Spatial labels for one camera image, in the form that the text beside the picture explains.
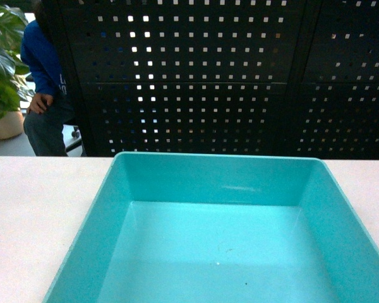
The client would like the green leafy potted plant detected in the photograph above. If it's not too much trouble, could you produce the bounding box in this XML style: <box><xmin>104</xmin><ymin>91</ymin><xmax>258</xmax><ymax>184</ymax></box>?
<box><xmin>0</xmin><ymin>4</ymin><xmax>34</xmax><ymax>120</ymax></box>

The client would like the person in blue sweater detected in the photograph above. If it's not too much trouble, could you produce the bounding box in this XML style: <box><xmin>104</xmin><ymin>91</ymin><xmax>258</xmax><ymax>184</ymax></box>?
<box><xmin>20</xmin><ymin>1</ymin><xmax>75</xmax><ymax>157</ymax></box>

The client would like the black perforated metal panel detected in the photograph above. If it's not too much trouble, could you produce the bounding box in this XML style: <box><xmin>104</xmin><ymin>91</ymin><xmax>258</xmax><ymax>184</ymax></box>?
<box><xmin>44</xmin><ymin>1</ymin><xmax>379</xmax><ymax>160</ymax></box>

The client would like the beige plant pot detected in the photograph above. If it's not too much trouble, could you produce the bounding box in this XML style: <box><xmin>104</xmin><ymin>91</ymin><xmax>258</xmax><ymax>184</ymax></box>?
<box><xmin>0</xmin><ymin>110</ymin><xmax>24</xmax><ymax>140</ymax></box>

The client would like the teal plastic bin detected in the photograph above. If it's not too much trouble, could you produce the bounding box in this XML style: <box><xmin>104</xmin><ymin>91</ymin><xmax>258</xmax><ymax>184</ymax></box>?
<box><xmin>44</xmin><ymin>152</ymin><xmax>379</xmax><ymax>302</ymax></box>

